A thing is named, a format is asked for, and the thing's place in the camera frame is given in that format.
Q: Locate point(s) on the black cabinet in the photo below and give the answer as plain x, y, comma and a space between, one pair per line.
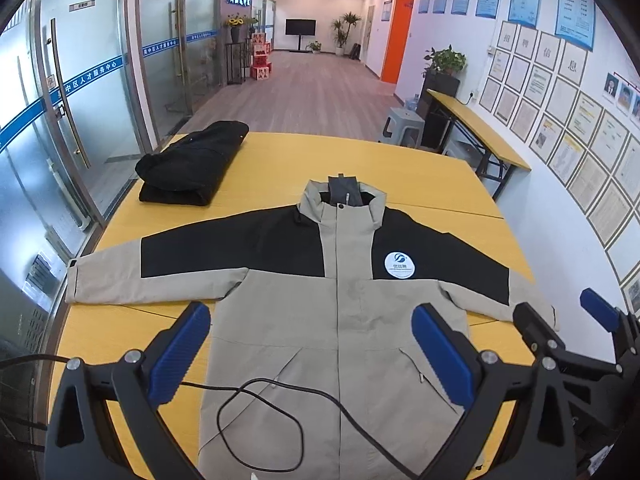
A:
440, 85

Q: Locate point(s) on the leafy potted plant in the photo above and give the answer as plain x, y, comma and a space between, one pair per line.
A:
445, 60

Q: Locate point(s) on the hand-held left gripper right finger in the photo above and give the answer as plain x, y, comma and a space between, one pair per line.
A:
442, 355

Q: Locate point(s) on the small potted plant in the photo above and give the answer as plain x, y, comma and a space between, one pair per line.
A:
314, 46

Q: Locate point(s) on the frosted glass door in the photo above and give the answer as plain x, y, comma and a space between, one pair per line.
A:
160, 35
100, 85

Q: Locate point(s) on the small blue wall notice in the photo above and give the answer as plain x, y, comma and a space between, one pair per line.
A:
387, 10

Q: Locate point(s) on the tall potted plant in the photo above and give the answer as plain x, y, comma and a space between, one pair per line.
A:
344, 25

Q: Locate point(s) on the wall socket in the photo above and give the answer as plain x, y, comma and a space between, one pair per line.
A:
473, 94

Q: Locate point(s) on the yellow side table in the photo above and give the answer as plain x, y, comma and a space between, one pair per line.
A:
475, 125

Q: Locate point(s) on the beige and black jacket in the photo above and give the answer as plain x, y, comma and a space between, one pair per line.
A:
310, 310

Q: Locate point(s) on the grey plastic stool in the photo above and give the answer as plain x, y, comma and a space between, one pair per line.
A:
402, 122

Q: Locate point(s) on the sunflower vase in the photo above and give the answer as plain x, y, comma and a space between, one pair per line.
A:
236, 27

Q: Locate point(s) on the wall of framed documents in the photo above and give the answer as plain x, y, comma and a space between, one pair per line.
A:
565, 110

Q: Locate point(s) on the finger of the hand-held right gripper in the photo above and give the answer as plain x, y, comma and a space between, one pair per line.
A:
535, 321
599, 307

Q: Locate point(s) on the blue water jug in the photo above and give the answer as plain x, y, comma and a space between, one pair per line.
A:
412, 104

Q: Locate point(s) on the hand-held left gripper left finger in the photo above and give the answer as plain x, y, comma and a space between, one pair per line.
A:
182, 350

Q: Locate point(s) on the row of blue wall posters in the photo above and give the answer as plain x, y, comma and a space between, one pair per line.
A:
525, 2

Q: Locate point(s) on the stack of red boxes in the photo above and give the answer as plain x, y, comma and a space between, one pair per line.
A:
260, 62

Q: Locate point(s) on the orange door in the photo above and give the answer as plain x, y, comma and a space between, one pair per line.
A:
398, 35

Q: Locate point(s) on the black display stand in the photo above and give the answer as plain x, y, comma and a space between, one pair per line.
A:
236, 62

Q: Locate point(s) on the portrait photo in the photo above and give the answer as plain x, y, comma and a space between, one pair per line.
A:
611, 89
627, 99

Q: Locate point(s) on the folded black garment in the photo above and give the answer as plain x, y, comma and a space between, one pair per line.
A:
190, 160

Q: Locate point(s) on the black television on stand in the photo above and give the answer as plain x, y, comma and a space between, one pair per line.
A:
300, 27

